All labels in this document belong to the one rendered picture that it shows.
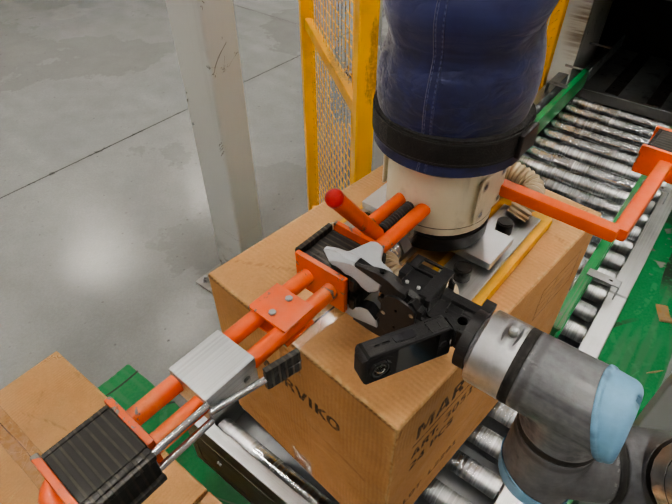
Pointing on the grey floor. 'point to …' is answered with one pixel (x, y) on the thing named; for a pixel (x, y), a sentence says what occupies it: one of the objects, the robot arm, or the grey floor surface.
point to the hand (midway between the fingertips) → (328, 275)
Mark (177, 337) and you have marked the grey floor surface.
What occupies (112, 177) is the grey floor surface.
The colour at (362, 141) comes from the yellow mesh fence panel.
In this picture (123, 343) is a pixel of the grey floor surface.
